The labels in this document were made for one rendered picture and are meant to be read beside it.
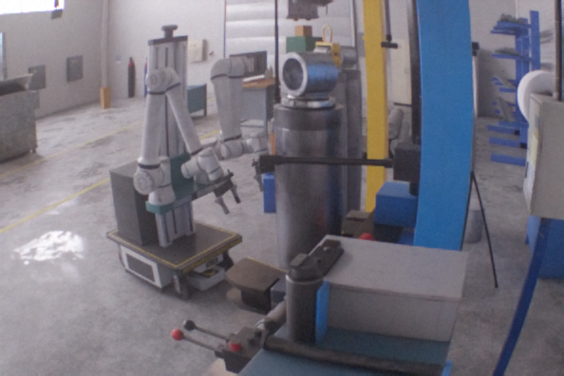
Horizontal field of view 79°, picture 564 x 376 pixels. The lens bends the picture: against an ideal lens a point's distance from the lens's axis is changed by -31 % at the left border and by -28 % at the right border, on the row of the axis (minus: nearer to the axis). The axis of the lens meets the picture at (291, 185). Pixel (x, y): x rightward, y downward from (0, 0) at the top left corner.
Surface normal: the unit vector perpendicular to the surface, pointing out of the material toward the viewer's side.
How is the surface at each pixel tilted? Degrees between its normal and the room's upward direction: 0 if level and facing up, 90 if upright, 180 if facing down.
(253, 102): 90
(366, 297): 90
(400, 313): 90
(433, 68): 90
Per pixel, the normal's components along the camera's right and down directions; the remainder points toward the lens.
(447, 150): -0.41, 0.29
